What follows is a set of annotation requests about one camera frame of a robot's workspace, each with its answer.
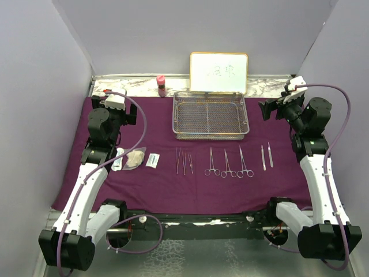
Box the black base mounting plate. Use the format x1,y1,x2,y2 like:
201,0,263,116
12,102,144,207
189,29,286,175
107,210,290,245

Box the purple cloth wrap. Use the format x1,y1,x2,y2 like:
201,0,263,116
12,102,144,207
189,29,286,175
51,96,342,216

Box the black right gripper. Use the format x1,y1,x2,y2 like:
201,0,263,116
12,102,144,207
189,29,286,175
259,91,307,133

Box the steel blunt tweezers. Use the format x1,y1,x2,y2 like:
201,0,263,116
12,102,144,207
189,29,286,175
220,149,237,178

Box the yellow framed whiteboard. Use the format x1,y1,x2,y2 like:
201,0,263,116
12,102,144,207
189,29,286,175
189,52,248,93

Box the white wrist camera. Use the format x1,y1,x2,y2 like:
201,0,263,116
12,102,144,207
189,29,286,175
103,88,127,111
283,76,308,104

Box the steel scalpel handle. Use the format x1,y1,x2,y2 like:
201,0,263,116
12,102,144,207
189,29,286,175
187,154,193,174
268,142,274,168

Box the steel scissors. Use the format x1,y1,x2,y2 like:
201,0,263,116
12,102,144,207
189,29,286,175
261,145,266,171

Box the white blue label packet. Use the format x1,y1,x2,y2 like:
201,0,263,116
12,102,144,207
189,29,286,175
145,153,160,169

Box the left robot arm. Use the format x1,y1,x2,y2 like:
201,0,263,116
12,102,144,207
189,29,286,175
38,91,139,271

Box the aluminium frame rail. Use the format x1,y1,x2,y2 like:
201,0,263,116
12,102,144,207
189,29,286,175
44,206,351,232

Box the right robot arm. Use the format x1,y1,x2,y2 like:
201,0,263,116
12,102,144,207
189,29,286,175
258,96,362,260

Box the steel forceps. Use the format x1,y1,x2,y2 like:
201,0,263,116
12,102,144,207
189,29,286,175
236,146,254,178

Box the steel clamp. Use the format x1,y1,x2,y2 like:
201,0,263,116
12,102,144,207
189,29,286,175
204,147,221,176

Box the metal mesh tray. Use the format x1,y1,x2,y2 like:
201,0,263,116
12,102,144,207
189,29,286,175
172,91,250,140

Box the pink lid spice bottle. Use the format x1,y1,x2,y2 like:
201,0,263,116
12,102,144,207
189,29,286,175
156,75,167,98

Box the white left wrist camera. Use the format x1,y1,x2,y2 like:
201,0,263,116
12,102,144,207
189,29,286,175
103,88,127,111

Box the white gauze bag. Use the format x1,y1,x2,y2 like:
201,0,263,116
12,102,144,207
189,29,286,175
122,147,146,170

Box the steel tweezers front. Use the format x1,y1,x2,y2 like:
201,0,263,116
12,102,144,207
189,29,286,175
176,148,181,174

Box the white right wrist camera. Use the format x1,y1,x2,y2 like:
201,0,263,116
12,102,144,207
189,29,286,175
283,76,308,104

